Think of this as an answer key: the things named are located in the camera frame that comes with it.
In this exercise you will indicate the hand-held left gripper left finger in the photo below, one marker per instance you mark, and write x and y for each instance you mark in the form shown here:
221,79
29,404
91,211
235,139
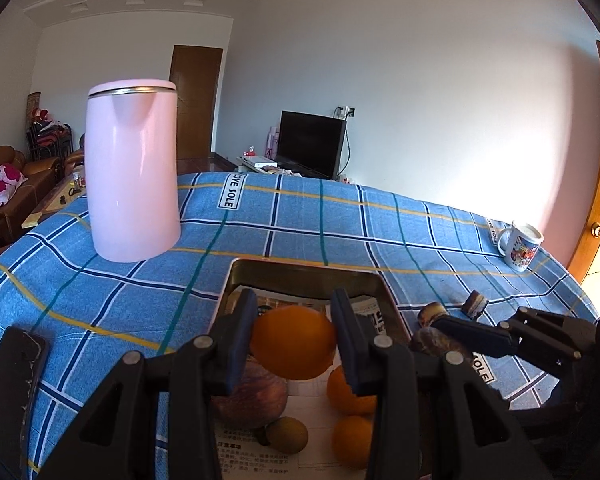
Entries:
241,342

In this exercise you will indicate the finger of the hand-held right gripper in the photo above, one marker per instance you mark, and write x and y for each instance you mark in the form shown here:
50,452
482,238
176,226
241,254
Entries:
475,335
540,417

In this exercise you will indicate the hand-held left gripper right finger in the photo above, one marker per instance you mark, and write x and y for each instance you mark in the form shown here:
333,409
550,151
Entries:
347,345

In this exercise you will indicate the dark water chestnut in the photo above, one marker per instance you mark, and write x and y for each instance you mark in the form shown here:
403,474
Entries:
430,344

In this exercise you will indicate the small orange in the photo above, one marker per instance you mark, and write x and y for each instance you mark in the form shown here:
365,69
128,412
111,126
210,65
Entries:
352,442
340,394

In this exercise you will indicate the large orange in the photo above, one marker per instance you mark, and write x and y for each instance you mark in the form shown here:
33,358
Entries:
295,342

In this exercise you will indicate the red apple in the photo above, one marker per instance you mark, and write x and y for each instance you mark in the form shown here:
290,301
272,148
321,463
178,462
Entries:
255,401

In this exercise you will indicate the pink cookie tin box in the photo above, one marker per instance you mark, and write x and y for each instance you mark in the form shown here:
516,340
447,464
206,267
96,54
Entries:
300,272

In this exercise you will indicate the small brown kiwi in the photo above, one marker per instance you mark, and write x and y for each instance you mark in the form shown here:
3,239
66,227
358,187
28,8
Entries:
289,435

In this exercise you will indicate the cut water chestnut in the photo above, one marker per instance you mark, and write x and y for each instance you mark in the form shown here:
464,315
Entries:
475,305
432,312

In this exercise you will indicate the printed paper leaflet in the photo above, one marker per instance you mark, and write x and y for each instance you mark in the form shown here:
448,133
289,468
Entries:
307,402

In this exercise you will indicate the white printed mug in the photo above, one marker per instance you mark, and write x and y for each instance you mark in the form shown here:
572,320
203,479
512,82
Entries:
522,247

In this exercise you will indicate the blue plaid tablecloth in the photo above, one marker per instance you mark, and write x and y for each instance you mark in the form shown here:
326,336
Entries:
305,220

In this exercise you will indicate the brass door knob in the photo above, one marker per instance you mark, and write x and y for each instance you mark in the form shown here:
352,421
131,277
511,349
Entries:
598,230

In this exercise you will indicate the white flat box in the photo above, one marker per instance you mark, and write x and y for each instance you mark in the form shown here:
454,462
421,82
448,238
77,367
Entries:
257,161

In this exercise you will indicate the pink electric kettle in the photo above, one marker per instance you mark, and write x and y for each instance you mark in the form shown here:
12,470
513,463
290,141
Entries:
130,175

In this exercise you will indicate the black television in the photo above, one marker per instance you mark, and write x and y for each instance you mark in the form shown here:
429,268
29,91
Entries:
310,142

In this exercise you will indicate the black smartphone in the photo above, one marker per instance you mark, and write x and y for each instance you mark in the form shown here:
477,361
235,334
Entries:
15,375

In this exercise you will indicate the small drinking glass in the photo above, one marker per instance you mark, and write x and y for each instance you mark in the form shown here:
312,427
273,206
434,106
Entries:
76,180

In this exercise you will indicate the wooden coffee table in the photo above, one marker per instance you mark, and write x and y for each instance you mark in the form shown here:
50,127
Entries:
50,205

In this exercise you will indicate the brown wooden door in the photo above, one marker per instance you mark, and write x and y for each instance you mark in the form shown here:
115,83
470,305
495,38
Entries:
195,100

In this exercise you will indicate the brown leather sofa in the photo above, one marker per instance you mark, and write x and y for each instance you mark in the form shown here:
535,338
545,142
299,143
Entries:
75,159
35,180

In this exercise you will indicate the stack of red chairs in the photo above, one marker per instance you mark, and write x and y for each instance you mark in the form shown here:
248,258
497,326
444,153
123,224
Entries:
50,141

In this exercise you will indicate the pink floral cushion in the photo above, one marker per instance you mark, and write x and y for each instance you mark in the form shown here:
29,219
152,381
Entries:
0,186

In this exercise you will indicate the tall patterned ornament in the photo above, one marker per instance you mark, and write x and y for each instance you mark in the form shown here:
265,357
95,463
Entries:
34,105

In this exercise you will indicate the wooden door frame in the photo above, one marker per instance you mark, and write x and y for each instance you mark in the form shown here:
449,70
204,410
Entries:
592,160

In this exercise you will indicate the wall power outlet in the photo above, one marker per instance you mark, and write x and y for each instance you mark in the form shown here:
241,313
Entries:
346,111

